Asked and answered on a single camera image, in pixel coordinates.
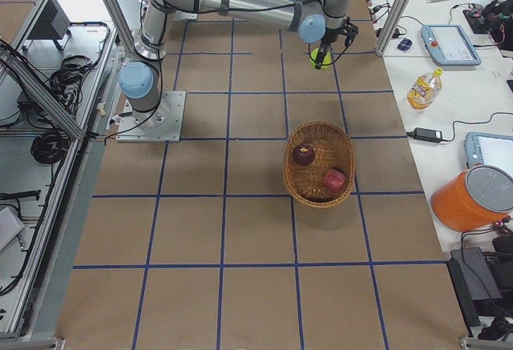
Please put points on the far teach pendant tablet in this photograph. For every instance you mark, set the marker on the far teach pendant tablet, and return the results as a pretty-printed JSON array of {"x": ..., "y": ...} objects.
[{"x": 448, "y": 45}]

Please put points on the dark red apple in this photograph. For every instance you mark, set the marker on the dark red apple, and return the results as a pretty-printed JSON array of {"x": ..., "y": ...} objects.
[{"x": 303, "y": 154}]

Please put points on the orange bucket with lid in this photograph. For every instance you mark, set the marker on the orange bucket with lid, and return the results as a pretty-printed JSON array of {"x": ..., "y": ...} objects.
[{"x": 476, "y": 197}]

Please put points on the yellow drink bottle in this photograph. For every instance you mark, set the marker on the yellow drink bottle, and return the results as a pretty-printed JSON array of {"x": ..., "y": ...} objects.
[{"x": 425, "y": 89}]

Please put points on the teach pendant tablet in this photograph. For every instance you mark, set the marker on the teach pendant tablet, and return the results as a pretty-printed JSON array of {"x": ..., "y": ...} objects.
[
  {"x": 448, "y": 45},
  {"x": 489, "y": 149}
]

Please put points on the black power adapter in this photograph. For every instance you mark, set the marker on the black power adapter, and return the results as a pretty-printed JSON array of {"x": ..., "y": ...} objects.
[{"x": 425, "y": 135}]

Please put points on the small dark blue pouch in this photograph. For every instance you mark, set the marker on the small dark blue pouch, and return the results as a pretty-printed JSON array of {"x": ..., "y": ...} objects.
[{"x": 405, "y": 44}]

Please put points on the aluminium frame post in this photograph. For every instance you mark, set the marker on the aluminium frame post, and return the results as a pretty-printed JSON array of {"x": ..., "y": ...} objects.
[{"x": 389, "y": 26}]

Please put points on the near teach pendant tablet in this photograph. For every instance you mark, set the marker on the near teach pendant tablet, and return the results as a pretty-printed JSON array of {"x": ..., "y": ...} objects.
[{"x": 489, "y": 149}]

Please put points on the woven wicker basket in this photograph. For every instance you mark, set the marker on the woven wicker basket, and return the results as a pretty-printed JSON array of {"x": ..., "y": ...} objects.
[{"x": 332, "y": 149}]

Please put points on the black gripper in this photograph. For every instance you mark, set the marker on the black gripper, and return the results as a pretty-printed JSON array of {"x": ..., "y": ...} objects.
[{"x": 329, "y": 38}]

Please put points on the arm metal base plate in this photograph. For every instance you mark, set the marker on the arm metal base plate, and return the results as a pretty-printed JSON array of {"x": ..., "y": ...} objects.
[
  {"x": 181, "y": 16},
  {"x": 164, "y": 126}
]

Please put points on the green apple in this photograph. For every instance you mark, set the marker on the green apple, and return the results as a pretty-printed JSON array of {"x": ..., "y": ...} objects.
[{"x": 320, "y": 59}]

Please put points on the red yellow streaked apple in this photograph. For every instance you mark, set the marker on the red yellow streaked apple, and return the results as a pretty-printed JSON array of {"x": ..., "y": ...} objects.
[{"x": 334, "y": 180}]

